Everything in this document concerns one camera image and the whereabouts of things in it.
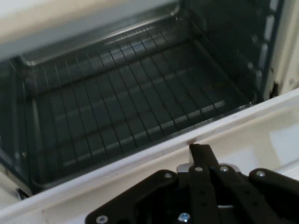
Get cream glass oven door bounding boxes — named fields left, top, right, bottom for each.
left=0, top=87, right=299, bottom=224

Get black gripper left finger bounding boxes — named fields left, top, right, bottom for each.
left=85, top=143, right=221, bottom=224

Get cream toaster oven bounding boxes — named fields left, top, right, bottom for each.
left=0, top=0, right=299, bottom=201

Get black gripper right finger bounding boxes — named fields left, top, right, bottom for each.
left=211, top=164, right=299, bottom=224

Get metal wire oven rack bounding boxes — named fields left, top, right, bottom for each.
left=30, top=38, right=256, bottom=170

